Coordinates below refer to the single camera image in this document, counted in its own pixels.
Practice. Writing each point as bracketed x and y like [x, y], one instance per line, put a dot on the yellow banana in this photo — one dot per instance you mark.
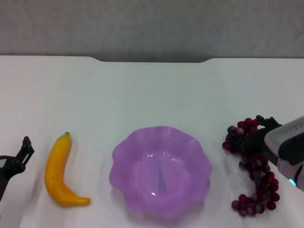
[57, 171]

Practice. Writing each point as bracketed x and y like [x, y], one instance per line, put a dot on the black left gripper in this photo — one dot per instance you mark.
[10, 168]

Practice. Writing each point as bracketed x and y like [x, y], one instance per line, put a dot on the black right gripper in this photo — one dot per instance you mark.
[256, 142]

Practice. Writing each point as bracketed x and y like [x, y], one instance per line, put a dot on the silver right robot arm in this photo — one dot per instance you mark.
[285, 129]

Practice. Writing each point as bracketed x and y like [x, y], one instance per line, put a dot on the purple wavy plastic plate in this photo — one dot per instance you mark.
[142, 166]

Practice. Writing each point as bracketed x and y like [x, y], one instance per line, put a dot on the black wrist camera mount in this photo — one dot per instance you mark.
[293, 149]

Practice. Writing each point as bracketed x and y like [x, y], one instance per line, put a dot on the dark red grape bunch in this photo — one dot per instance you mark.
[260, 175]

